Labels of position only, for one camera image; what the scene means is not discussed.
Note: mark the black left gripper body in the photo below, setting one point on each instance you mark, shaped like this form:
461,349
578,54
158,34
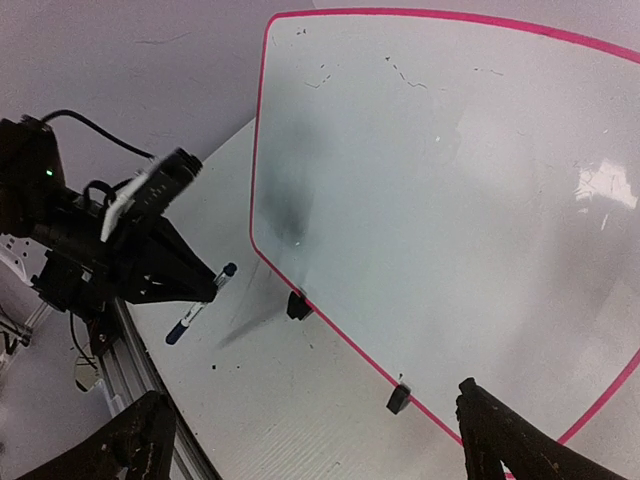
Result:
83,272

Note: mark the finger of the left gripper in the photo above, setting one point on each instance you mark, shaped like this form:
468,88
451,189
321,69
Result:
164,251
157,288

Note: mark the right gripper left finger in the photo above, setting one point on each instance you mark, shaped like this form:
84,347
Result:
138,442

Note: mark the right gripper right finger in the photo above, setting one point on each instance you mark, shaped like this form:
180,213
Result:
497,440

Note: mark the whiteboard marker pen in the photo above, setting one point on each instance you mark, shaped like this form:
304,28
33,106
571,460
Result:
179,329

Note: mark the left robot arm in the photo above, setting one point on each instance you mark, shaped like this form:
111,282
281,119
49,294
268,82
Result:
31,169

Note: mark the right black whiteboard stand clip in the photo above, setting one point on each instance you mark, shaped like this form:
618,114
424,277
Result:
399,398

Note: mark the black whiteboard stand clip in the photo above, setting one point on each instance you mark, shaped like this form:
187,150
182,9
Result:
298,307
399,398

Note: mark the left black whiteboard stand clip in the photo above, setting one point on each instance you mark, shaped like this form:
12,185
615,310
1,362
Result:
298,307

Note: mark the pink framed whiteboard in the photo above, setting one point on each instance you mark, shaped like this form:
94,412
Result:
457,195

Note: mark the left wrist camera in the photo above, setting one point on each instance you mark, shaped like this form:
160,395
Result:
153,189

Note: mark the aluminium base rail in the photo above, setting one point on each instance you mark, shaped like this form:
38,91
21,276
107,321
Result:
50,413

